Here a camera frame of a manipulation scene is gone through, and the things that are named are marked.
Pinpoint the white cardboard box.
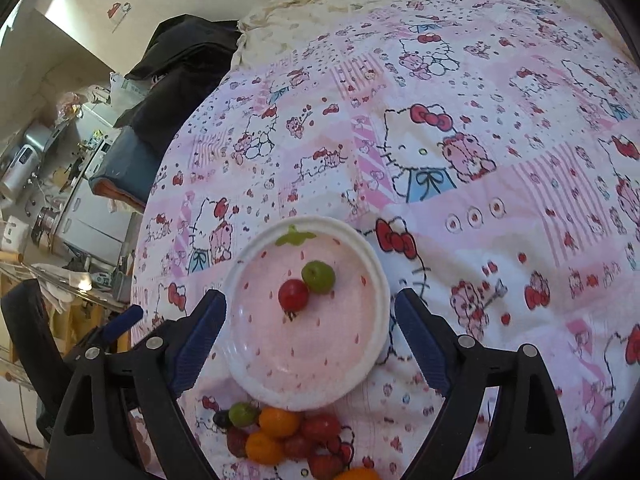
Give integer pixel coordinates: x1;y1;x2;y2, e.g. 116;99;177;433
0;217;31;257

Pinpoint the green grape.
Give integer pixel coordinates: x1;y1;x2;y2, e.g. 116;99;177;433
301;260;336;295
228;402;260;428

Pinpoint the red grape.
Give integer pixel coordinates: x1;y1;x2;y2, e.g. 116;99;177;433
226;427;249;458

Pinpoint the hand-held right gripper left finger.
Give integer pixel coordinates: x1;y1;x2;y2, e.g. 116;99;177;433
45;289;229;480

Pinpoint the black jacket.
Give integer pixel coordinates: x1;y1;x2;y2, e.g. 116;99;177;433
117;14;242;128

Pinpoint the white refrigerator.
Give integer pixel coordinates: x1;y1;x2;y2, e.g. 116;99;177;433
54;105;140;267

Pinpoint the red cherry tomato with stem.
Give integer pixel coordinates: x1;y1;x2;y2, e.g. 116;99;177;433
278;279;311;314

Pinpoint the metal pot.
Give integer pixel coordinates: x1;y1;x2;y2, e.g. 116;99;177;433
32;207;59;247

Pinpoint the pink cartoon printed blanket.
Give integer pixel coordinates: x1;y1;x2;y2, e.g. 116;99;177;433
127;0;640;480

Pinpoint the red strawberry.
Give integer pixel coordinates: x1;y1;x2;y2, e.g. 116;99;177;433
307;452;346;480

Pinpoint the white rice cooker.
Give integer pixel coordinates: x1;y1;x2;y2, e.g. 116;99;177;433
0;144;37;199

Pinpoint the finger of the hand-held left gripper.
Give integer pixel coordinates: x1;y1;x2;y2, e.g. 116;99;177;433
100;304;146;348

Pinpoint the blue cushion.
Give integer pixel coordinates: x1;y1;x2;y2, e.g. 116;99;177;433
89;127;168;207

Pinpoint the white paper plate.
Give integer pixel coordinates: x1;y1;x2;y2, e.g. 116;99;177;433
224;216;391;409

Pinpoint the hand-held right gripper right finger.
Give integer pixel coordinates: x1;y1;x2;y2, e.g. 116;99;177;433
394;288;582;480

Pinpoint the small orange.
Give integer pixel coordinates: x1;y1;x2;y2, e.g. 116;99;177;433
335;466;381;480
258;407;302;438
245;431;286;465

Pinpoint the cream bed sheet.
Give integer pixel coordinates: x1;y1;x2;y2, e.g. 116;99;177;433
235;0;591;68

